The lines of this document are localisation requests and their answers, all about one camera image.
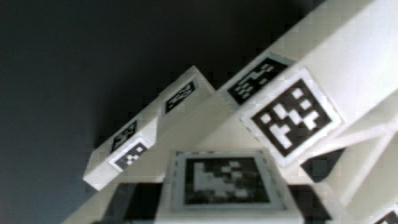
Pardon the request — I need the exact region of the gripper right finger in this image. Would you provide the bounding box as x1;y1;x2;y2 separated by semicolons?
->
288;185;333;224

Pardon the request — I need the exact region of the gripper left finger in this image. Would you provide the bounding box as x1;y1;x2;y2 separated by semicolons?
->
93;183;164;224

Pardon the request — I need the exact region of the white chair leg tagged cube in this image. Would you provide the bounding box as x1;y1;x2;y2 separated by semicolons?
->
155;151;304;224

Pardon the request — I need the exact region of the white chair leg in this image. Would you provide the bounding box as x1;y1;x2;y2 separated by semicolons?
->
157;66;215;135
84;112;160;190

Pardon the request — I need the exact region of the white chair back piece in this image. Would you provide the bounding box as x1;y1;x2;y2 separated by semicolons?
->
61;0;398;224

